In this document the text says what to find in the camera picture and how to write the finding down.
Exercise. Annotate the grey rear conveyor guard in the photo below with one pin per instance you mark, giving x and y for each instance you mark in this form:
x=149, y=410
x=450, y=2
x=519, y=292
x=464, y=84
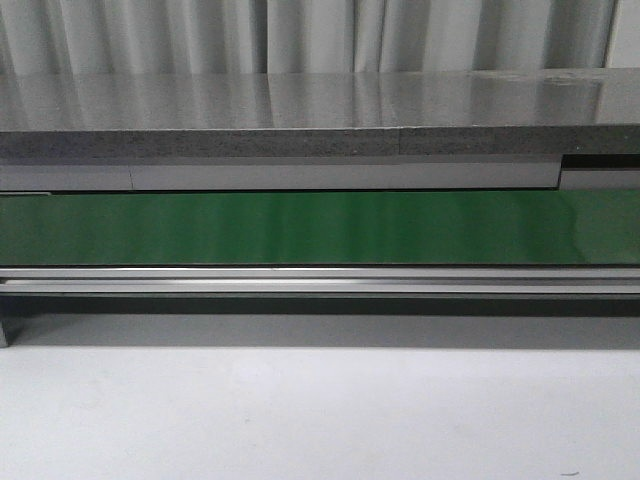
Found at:
x=397, y=172

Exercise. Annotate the green conveyor belt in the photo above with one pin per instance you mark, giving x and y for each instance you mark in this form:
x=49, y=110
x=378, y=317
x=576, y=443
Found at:
x=577, y=227

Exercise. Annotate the grey stone slab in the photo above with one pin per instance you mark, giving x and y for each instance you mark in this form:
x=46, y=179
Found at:
x=570, y=111

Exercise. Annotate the white pleated curtain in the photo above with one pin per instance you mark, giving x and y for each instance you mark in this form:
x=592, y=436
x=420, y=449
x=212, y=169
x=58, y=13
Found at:
x=193, y=37

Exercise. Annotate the aluminium front conveyor rail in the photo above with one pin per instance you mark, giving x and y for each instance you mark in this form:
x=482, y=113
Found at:
x=322, y=280

